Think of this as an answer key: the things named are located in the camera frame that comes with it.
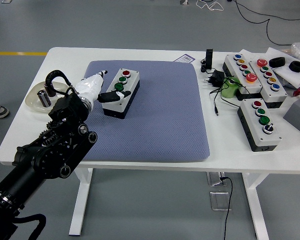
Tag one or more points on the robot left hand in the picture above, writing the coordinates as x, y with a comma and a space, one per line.
90, 85

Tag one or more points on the grey four-button control box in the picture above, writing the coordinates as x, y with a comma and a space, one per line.
132, 77

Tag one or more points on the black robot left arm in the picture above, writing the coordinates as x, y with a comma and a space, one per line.
52, 155

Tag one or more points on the five-button box blue button end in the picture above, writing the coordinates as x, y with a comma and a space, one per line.
257, 83

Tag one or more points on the five-button box red mushroom end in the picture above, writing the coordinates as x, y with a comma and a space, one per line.
277, 95

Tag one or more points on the dark cylinder capacitor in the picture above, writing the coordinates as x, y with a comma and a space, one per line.
51, 92
44, 100

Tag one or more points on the beige shallow dish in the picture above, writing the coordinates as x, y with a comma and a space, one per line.
32, 100

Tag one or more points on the grey-blue textured mat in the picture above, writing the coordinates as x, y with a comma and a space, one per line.
152, 112

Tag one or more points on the purple-bordered label card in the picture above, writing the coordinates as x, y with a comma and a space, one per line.
186, 58

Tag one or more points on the white table leg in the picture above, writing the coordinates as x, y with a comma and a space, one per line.
82, 195
258, 207

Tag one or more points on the black upright device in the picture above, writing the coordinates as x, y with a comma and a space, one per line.
209, 58

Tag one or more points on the grey stand base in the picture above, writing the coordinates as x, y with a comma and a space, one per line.
183, 2

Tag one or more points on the black power adapter plug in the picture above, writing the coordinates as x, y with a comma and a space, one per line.
218, 76

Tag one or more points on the green plastic cup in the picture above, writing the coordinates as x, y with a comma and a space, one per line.
227, 92

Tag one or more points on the white paper sheet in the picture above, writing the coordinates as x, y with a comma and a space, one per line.
246, 53

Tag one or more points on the clear floor plate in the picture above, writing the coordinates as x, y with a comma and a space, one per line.
218, 201

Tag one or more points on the white foam sheet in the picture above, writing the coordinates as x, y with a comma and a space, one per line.
295, 77

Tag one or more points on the under-table control bracket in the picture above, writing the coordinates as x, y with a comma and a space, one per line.
215, 178

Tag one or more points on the four-button box with selector switch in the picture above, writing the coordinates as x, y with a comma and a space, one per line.
272, 140

